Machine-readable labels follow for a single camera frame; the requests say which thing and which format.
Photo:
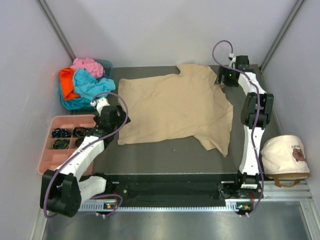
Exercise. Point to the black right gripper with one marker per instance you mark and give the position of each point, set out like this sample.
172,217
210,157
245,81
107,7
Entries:
223,72

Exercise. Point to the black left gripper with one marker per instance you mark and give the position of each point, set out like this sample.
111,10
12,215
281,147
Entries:
121,118

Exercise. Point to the beige t shirt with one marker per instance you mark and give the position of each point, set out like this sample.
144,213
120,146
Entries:
175,106

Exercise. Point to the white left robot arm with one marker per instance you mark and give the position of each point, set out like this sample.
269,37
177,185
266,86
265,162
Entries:
62,190

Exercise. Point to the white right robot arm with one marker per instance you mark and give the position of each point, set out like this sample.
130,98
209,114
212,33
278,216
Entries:
255,116

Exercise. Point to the dark patterned rolled item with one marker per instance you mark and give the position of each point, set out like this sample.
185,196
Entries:
61,144
79,141
58,133
80,131

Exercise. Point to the cyan t shirt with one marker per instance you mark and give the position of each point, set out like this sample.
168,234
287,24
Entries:
87,87

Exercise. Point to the teal plastic basket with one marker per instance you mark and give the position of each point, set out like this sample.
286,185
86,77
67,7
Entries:
81,81

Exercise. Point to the pink compartment tray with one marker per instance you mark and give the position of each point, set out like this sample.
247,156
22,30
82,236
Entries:
51,158

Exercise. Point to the pink t shirt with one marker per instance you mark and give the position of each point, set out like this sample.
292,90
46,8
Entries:
94,68

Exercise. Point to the orange t shirt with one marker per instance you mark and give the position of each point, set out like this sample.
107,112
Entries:
66,83

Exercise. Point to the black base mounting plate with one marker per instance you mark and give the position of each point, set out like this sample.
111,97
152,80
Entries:
167,194

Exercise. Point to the cream fabric storage bag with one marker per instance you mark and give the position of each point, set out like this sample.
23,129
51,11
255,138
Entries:
284,161

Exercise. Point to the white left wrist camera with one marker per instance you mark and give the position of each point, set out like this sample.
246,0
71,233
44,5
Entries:
100,104

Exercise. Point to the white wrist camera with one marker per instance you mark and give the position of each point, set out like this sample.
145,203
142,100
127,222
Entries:
100,104
232,60

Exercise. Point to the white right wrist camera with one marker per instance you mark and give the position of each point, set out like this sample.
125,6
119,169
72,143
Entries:
232,60

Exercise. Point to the aluminium frame post right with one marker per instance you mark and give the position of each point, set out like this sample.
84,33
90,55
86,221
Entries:
297,7

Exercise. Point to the aluminium frame post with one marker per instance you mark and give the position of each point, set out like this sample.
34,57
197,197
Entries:
46,10
297,7

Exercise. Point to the aluminium frame post left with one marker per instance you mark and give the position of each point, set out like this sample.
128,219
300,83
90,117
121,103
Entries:
46,10

